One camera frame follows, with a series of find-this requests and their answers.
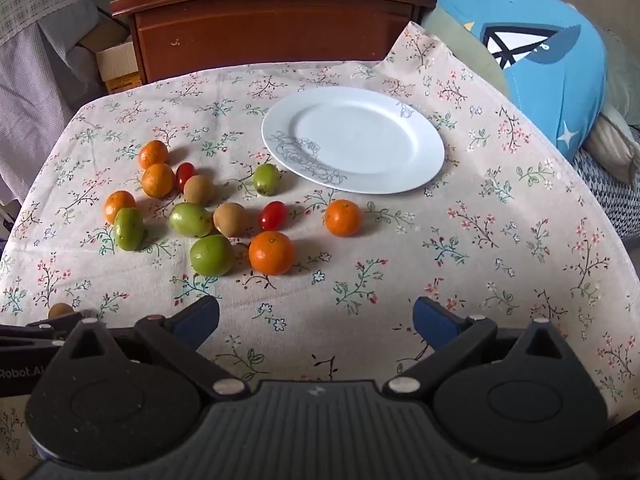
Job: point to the orange tangerine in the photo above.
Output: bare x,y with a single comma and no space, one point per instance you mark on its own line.
158,180
152,154
271,253
118,204
343,217

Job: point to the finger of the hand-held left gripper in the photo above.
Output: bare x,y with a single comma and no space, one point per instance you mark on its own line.
52,322
27,346

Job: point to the white plate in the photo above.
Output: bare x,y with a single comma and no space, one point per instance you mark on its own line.
360,140

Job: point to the grey plaid cloth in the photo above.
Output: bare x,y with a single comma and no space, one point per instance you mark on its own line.
45,15

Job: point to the small cardboard box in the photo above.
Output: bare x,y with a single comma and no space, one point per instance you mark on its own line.
117,67

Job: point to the brown kiwi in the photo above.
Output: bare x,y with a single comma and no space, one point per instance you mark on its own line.
199,190
230,219
61,310

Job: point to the grey houndstooth cloth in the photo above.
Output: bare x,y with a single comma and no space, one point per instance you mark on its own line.
610,200

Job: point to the green jujube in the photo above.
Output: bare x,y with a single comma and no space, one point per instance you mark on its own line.
265,179
190,219
129,228
211,255

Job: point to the beige pillow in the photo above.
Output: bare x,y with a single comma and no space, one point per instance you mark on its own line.
615,150

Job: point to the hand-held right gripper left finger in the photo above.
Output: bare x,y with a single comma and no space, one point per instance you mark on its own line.
197,319

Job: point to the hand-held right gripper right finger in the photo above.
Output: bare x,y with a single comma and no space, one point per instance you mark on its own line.
436,324

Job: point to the blue shark plush pillow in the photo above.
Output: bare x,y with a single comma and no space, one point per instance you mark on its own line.
540,85

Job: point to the olive green cloth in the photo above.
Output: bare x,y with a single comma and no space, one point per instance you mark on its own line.
465,55

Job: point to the brown wooden nightstand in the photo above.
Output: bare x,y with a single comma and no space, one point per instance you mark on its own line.
275,30

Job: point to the red cherry tomato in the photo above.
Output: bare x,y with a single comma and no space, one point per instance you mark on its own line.
272,215
184,174

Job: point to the floral tablecloth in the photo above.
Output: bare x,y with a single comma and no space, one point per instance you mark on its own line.
380,270

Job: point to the lilac checked cloth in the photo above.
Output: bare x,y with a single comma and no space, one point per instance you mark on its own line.
40,110

